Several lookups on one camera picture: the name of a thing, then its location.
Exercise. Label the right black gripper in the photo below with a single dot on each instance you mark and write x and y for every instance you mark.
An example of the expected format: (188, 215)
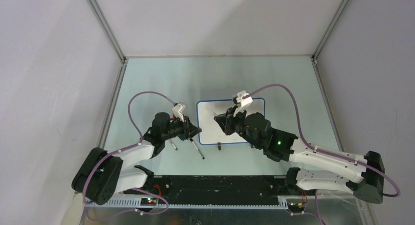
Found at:
(226, 120)

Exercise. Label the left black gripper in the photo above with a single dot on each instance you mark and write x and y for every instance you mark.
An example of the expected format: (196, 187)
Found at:
(189, 130)

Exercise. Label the blue whiteboard marker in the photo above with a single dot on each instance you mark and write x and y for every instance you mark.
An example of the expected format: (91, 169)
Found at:
(212, 112)

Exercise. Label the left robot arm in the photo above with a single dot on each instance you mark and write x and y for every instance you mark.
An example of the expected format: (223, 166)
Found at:
(103, 174)

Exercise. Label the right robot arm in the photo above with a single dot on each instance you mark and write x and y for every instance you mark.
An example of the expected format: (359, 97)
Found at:
(359, 175)

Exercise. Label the blue framed whiteboard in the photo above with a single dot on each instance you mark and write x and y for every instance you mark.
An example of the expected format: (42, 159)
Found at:
(211, 133)

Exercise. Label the green whiteboard marker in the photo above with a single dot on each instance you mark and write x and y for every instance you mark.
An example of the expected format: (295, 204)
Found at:
(173, 144)

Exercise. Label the black whiteboard marker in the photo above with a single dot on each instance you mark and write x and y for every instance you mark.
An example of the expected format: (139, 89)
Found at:
(197, 148)

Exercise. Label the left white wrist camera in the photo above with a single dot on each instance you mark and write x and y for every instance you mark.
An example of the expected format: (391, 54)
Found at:
(178, 111)

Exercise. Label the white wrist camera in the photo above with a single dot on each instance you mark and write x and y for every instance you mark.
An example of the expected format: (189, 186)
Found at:
(178, 111)
(242, 100)

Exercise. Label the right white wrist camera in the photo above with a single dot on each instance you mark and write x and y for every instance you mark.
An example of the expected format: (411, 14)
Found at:
(242, 100)

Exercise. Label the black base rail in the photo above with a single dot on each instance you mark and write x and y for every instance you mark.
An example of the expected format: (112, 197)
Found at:
(221, 190)

